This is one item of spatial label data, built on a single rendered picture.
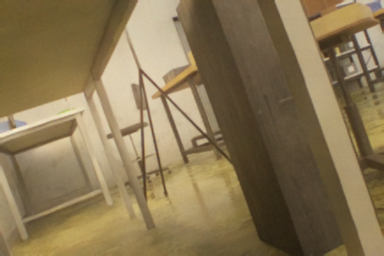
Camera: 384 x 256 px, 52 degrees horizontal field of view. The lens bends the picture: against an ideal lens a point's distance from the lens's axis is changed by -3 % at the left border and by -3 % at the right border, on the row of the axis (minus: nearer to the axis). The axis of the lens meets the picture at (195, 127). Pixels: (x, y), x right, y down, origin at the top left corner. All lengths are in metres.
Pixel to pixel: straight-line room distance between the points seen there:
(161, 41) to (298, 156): 5.51
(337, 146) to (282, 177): 0.47
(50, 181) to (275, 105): 5.08
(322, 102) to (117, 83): 5.64
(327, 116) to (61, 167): 5.48
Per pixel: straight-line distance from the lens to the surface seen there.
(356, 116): 1.61
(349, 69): 7.30
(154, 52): 6.37
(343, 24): 1.44
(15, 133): 3.73
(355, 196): 0.60
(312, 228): 1.09
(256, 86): 1.03
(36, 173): 5.94
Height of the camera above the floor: 0.43
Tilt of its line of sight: level
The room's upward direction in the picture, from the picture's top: 20 degrees counter-clockwise
